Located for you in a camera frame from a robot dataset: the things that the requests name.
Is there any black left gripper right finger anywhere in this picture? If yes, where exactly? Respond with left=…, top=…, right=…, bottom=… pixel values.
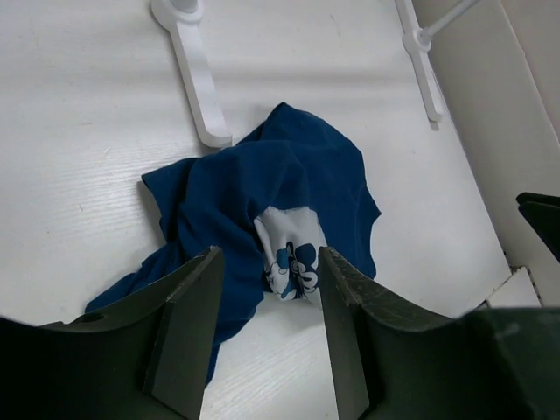
left=318, top=248, right=559, bottom=419

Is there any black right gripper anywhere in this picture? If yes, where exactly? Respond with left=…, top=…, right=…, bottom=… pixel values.
left=516, top=192, right=560, bottom=262

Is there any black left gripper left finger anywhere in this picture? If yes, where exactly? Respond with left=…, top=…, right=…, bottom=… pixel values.
left=1, top=248, right=224, bottom=419

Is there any blue t shirt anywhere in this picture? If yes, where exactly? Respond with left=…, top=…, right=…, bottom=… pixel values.
left=85, top=101, right=382, bottom=384

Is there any white clothes rack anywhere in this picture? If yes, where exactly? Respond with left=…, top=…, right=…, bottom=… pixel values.
left=150, top=0, right=477, bottom=149

